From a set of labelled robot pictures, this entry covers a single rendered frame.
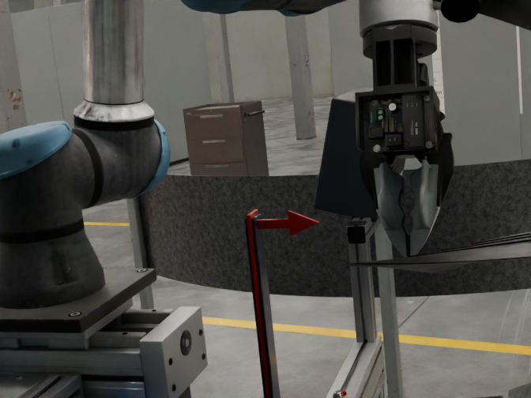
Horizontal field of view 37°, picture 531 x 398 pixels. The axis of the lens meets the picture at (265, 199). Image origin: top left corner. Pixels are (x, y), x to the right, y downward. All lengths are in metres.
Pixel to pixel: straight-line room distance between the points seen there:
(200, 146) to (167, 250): 4.67
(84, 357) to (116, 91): 0.37
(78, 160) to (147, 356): 0.28
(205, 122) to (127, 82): 6.37
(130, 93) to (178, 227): 1.74
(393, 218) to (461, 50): 6.07
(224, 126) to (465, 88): 2.21
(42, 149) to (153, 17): 9.50
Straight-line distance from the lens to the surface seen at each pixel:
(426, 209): 0.75
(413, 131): 0.72
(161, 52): 10.58
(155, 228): 2.98
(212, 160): 7.52
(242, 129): 7.33
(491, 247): 0.71
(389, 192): 0.77
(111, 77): 1.13
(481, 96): 6.79
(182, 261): 2.87
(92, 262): 1.11
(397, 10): 0.76
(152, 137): 1.17
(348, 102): 1.28
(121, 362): 1.06
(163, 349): 1.02
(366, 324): 1.30
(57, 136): 1.08
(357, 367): 1.21
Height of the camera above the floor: 1.33
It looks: 10 degrees down
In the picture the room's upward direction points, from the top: 6 degrees counter-clockwise
